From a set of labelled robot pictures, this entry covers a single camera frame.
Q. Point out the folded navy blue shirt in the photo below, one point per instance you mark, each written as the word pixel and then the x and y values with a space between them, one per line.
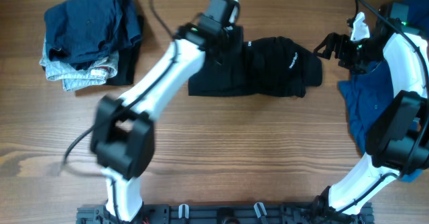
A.
pixel 82 31

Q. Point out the folded light grey garment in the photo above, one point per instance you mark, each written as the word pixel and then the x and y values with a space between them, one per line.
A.
pixel 98 73

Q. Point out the black polo shirt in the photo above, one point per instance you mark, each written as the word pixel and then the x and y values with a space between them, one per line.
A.
pixel 273 66

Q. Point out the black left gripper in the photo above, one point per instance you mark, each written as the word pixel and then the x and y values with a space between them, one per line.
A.
pixel 234 44

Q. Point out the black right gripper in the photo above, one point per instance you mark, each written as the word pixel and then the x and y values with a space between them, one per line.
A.
pixel 343 41

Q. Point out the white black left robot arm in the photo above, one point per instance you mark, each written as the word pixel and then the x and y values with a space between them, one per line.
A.
pixel 123 139

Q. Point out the folded black garment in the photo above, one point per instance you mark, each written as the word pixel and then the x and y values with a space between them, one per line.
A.
pixel 128 58

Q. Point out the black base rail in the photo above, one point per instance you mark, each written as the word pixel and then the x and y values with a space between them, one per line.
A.
pixel 287 213

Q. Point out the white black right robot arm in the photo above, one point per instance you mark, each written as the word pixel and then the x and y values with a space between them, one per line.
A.
pixel 397 143

